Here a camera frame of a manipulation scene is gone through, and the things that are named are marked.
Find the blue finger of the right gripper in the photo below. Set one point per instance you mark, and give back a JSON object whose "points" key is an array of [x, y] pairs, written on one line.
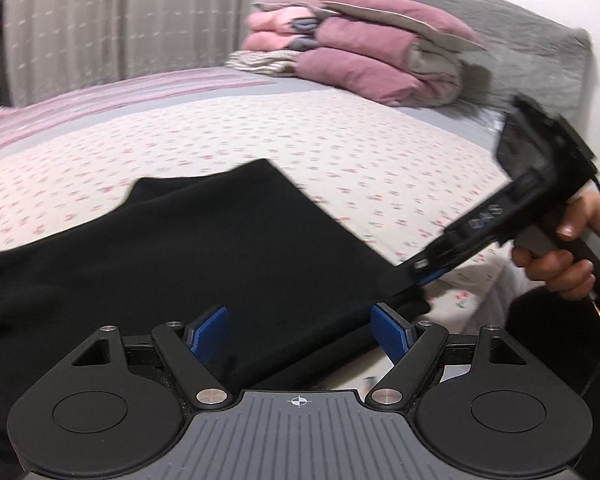
{"points": [[430, 275], [406, 277]]}

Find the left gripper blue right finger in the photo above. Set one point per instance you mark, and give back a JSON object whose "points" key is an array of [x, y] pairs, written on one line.
{"points": [[393, 333]]}

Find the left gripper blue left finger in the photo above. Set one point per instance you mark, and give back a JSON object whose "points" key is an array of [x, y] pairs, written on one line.
{"points": [[204, 335]]}

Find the black pants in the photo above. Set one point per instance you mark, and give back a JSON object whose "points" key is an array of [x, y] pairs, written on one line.
{"points": [[95, 378]]}

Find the cherry print bed sheet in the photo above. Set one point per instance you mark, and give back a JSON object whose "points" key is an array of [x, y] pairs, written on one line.
{"points": [[394, 176]]}

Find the grey quilted pillow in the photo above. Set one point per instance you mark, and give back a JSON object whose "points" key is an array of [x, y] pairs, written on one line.
{"points": [[526, 53]]}

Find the mauve velvet pillow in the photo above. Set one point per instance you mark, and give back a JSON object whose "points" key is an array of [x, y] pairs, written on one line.
{"points": [[441, 28]]}

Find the mauve grey folded comforter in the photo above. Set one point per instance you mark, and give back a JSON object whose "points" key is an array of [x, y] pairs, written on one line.
{"points": [[384, 64]]}

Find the striped folded cloth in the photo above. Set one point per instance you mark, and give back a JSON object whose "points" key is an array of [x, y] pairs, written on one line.
{"points": [[277, 63]]}

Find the pink folded blanket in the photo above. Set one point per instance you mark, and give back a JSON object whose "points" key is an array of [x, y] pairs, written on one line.
{"points": [[288, 28]]}

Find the grey patterned curtain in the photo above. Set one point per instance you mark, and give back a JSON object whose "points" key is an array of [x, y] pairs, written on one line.
{"points": [[56, 46]]}

